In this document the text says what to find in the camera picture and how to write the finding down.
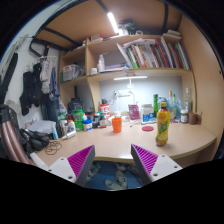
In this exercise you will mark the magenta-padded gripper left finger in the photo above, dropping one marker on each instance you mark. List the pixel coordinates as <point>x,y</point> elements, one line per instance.
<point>78,161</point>

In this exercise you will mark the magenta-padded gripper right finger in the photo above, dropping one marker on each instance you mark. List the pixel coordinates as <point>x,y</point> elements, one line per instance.
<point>146,160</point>

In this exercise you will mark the yellow drink bottle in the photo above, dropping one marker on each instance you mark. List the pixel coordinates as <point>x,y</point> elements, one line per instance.
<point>162,126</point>

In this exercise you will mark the flat round red coaster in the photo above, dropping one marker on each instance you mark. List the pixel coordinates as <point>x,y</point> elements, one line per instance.
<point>147,128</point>

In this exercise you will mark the white bottle with blue cap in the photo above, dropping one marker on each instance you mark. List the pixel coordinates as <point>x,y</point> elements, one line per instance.
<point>87,125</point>

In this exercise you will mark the blue and white tissue box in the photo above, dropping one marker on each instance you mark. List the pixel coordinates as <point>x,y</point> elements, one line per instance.
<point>146,115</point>

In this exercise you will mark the orange plastic cup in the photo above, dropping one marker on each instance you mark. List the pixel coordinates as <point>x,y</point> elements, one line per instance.
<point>117,126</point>

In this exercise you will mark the dark brown small bottle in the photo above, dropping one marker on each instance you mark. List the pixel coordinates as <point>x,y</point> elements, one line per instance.
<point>103,122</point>

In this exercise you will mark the black headphones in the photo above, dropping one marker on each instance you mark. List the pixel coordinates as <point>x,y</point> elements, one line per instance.
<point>35,140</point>

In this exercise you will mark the magenta packet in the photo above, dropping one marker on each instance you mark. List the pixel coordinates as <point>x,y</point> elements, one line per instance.
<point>133,112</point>

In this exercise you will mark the black boxy device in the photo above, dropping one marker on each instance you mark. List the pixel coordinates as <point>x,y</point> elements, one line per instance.
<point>75,105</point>

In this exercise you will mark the brown jar with white lid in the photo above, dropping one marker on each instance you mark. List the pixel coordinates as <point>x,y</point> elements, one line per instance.
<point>184,117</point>

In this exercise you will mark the clear bottle with gold cap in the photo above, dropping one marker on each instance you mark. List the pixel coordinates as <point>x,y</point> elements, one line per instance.
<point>170,106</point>

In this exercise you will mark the red and white can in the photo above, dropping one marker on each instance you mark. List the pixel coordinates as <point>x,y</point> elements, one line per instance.
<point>104,109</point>

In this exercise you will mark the brown mug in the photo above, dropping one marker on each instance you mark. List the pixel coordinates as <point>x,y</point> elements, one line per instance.
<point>193,118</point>

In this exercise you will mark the tall clear glass bottle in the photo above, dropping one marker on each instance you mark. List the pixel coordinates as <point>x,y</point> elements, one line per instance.
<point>188,103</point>

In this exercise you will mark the dark hanging clothes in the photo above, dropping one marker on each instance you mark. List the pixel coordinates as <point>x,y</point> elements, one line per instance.
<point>28,93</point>

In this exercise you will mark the long white tube light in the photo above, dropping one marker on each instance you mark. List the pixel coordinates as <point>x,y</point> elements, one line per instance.
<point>113,22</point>

